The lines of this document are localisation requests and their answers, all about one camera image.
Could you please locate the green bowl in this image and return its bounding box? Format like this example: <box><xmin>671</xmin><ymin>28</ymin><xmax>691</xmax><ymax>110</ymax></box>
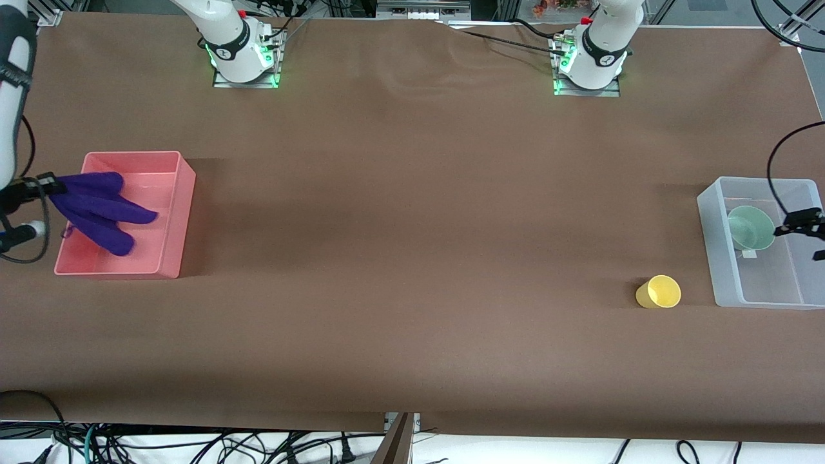
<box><xmin>728</xmin><ymin>205</ymin><xmax>777</xmax><ymax>252</ymax></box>

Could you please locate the purple cloth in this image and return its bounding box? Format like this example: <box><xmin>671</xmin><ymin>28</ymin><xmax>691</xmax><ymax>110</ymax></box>
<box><xmin>48</xmin><ymin>171</ymin><xmax>159</xmax><ymax>257</ymax></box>

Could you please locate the yellow cup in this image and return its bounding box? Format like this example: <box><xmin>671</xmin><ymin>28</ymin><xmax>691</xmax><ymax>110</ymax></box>
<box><xmin>636</xmin><ymin>275</ymin><xmax>682</xmax><ymax>309</ymax></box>

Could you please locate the translucent plastic bin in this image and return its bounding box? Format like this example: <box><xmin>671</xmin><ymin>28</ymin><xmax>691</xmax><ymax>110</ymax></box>
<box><xmin>697</xmin><ymin>176</ymin><xmax>825</xmax><ymax>311</ymax></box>

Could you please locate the pink plastic bin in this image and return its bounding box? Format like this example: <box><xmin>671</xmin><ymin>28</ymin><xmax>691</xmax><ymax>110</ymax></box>
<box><xmin>54</xmin><ymin>151</ymin><xmax>197</xmax><ymax>280</ymax></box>

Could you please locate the aluminium corner profile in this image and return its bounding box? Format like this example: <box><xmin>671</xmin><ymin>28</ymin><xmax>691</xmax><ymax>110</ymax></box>
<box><xmin>777</xmin><ymin>0</ymin><xmax>825</xmax><ymax>47</ymax></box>

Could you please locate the orange background object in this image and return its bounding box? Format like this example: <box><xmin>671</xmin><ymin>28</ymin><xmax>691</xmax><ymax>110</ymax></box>
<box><xmin>531</xmin><ymin>0</ymin><xmax>584</xmax><ymax>18</ymax></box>

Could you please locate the brown table cover sheet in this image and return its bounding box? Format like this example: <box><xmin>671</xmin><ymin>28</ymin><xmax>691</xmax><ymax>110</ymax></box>
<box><xmin>0</xmin><ymin>12</ymin><xmax>825</xmax><ymax>445</ymax></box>

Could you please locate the grey metal box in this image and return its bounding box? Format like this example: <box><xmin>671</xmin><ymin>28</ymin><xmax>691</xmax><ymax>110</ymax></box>
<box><xmin>376</xmin><ymin>0</ymin><xmax>473</xmax><ymax>21</ymax></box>

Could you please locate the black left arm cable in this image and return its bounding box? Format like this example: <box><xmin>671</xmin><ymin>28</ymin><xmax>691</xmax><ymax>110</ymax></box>
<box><xmin>766</xmin><ymin>121</ymin><xmax>825</xmax><ymax>217</ymax></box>

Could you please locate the aluminium profile with bracket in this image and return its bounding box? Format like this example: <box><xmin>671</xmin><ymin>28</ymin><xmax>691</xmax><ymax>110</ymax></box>
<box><xmin>27</xmin><ymin>0</ymin><xmax>64</xmax><ymax>28</ymax></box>

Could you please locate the black overhead cable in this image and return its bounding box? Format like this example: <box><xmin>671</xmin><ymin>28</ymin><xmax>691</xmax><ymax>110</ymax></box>
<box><xmin>750</xmin><ymin>0</ymin><xmax>825</xmax><ymax>37</ymax></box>

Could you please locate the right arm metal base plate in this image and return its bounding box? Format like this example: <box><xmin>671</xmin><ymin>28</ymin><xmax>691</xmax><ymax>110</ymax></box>
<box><xmin>212</xmin><ymin>29</ymin><xmax>280</xmax><ymax>90</ymax></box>

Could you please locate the black looped floor cable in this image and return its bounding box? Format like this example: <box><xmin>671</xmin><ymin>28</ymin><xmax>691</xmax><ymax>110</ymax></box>
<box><xmin>0</xmin><ymin>389</ymin><xmax>73</xmax><ymax>464</ymax></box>

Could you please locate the short black table cable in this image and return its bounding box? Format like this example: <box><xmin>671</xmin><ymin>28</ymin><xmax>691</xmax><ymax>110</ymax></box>
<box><xmin>511</xmin><ymin>17</ymin><xmax>576</xmax><ymax>41</ymax></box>

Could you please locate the black cable tangle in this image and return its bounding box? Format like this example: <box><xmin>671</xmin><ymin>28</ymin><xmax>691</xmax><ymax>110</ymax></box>
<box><xmin>97</xmin><ymin>430</ymin><xmax>387</xmax><ymax>464</ymax></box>

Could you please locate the long black table cable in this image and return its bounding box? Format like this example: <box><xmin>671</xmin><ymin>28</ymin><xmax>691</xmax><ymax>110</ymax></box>
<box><xmin>450</xmin><ymin>24</ymin><xmax>568</xmax><ymax>57</ymax></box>

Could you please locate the aluminium frame post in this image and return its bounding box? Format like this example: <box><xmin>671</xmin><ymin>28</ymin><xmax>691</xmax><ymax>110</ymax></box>
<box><xmin>370</xmin><ymin>412</ymin><xmax>418</xmax><ymax>464</ymax></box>

